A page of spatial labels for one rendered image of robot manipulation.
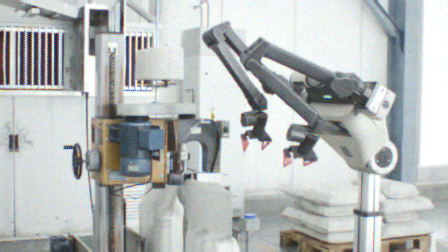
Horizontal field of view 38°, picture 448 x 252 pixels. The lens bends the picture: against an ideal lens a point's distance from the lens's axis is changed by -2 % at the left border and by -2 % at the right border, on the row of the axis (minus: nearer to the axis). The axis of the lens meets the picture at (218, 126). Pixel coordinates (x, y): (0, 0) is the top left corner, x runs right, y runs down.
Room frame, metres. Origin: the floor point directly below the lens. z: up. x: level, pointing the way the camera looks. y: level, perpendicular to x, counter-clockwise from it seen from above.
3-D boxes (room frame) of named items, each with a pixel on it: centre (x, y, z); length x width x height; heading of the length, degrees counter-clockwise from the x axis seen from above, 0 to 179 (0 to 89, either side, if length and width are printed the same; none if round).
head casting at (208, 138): (3.48, 0.16, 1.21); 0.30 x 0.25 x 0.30; 24
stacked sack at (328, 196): (5.95, -1.16, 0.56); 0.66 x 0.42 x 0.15; 114
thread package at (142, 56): (3.38, 0.36, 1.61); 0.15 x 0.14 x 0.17; 24
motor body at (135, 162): (3.08, 0.38, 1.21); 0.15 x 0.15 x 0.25
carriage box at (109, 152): (3.31, 0.45, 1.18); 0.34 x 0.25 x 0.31; 114
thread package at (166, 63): (3.15, 0.25, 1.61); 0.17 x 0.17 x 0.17
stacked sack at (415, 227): (6.21, -1.70, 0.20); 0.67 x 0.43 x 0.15; 114
